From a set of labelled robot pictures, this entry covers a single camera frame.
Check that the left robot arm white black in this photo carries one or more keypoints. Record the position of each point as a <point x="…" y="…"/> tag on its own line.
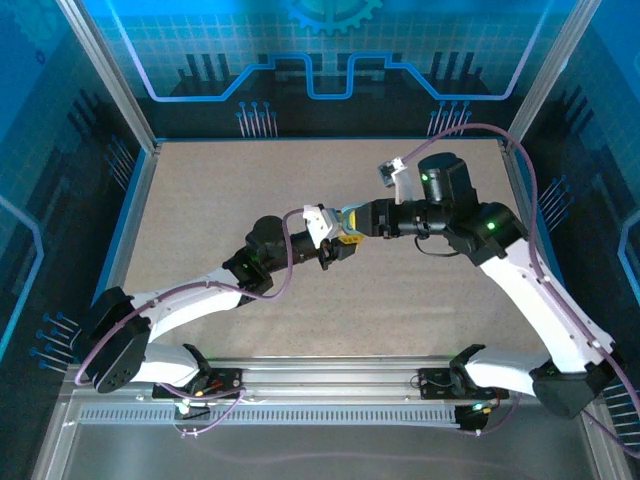
<point x="195" y="305"/>

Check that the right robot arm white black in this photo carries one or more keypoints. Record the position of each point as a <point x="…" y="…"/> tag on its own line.
<point x="540" y="300"/>

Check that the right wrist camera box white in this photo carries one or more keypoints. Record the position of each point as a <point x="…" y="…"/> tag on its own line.
<point x="402" y="180"/>

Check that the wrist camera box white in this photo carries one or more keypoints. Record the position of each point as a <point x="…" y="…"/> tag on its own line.
<point x="317" y="220"/>
<point x="402" y="180"/>

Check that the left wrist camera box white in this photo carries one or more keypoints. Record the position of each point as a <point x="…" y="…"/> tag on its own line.
<point x="317" y="220"/>

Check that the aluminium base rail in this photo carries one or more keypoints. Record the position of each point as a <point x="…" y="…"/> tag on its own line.
<point x="325" y="375"/>

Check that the aluminium frame post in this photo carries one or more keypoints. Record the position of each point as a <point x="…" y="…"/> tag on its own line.
<point x="546" y="75"/>
<point x="116" y="85"/>

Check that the grey metal panel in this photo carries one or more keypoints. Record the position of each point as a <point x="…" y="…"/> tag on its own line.
<point x="325" y="450"/>

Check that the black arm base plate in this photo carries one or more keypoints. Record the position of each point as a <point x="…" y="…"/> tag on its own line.
<point x="432" y="385"/>
<point x="227" y="385"/>

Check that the aluminium side rail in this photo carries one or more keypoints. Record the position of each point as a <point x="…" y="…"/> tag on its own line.
<point x="520" y="190"/>
<point x="134" y="225"/>

